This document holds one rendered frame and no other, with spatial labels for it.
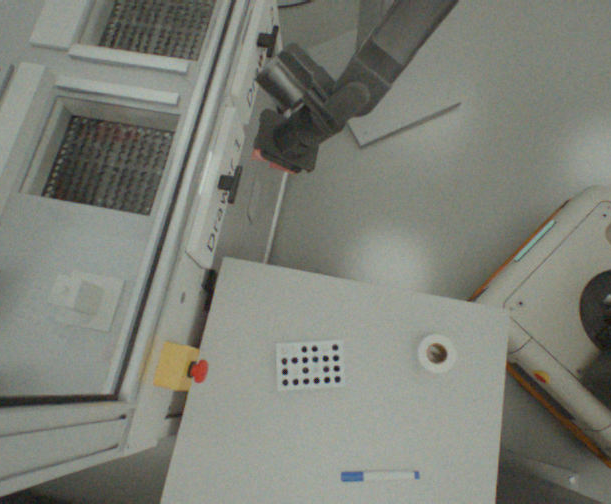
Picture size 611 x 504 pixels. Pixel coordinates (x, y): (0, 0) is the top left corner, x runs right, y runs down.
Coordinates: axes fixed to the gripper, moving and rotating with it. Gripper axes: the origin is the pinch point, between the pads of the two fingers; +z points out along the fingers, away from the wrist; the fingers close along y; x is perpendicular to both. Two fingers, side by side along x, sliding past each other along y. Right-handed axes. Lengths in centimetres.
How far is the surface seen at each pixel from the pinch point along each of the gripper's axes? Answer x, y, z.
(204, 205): 8.4, 5.2, 8.8
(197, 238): 14.5, 5.0, 8.6
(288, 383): 35.0, -17.9, 8.8
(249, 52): -23.8, 4.4, 8.5
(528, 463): 46, -124, 32
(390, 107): -76, -73, 65
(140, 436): 47.2, 4.9, 12.2
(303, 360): 30.3, -21.3, 10.7
